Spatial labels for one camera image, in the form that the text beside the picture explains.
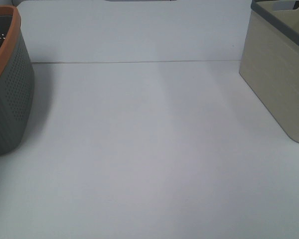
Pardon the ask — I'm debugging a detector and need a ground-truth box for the beige plastic bin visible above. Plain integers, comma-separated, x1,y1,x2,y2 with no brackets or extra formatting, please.
239,0,299,143

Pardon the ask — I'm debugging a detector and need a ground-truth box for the grey perforated basket orange rim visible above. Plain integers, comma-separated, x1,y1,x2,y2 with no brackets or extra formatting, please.
0,5,35,155

